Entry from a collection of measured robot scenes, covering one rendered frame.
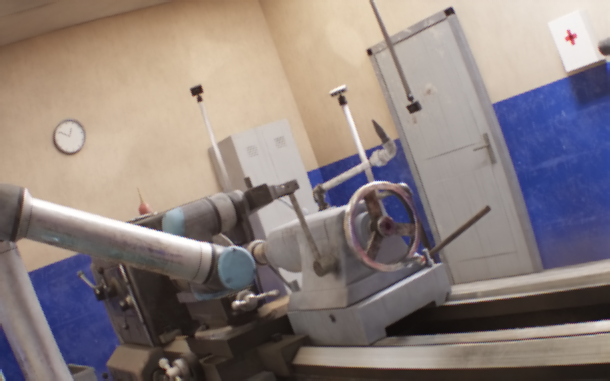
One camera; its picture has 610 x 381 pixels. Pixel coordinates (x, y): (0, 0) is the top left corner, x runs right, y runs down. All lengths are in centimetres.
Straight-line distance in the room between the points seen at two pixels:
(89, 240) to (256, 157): 493
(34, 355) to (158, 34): 557
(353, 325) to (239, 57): 554
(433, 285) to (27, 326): 105
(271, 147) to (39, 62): 236
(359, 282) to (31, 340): 84
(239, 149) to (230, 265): 475
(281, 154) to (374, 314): 474
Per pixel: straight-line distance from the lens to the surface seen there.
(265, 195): 170
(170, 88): 669
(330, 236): 182
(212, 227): 165
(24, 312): 150
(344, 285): 177
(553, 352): 122
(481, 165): 555
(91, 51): 657
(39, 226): 139
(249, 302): 195
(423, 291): 185
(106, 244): 142
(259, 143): 632
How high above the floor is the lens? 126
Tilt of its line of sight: 1 degrees down
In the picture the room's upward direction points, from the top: 20 degrees counter-clockwise
